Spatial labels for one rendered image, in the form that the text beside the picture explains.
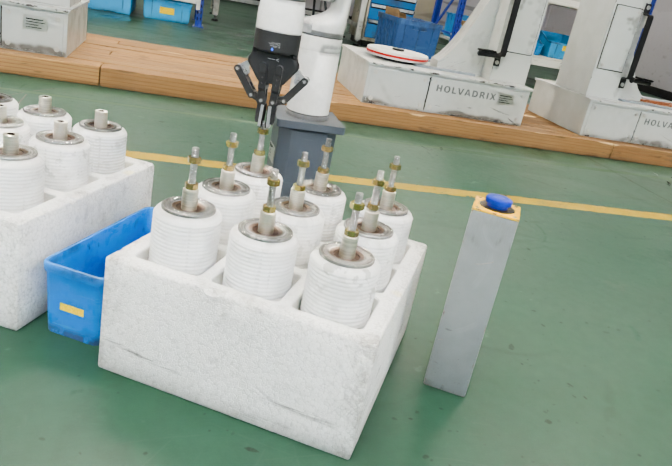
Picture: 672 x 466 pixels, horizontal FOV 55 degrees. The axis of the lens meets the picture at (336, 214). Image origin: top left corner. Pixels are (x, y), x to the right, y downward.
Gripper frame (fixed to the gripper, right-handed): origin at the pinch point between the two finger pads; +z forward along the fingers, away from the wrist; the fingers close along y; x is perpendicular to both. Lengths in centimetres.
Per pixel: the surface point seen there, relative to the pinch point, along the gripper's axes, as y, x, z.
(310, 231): 12.1, -17.8, 11.8
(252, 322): 7.8, -34.0, 19.4
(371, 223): 20.7, -17.9, 8.5
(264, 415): 11.6, -34.9, 32.6
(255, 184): 0.8, -4.8, 10.8
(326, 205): 13.3, -7.1, 11.1
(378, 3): 5, 530, -5
